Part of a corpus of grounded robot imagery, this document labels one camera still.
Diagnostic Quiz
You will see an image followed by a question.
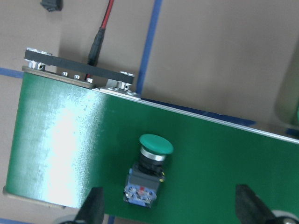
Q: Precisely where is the red black power cable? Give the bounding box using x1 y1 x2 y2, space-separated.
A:
40 0 115 81

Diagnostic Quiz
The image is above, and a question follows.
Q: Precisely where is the green plastic tray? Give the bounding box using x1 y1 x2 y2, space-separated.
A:
291 95 299 126

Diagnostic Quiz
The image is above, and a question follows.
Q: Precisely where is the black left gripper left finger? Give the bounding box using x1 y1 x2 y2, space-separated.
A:
74 187 105 224

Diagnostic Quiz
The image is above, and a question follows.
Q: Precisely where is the green conveyor belt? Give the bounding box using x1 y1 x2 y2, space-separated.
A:
2 48 299 224

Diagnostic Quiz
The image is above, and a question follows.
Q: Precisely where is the green push button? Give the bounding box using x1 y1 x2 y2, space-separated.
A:
123 133 174 208

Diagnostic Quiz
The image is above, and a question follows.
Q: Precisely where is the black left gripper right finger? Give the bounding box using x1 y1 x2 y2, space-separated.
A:
235 184 276 224

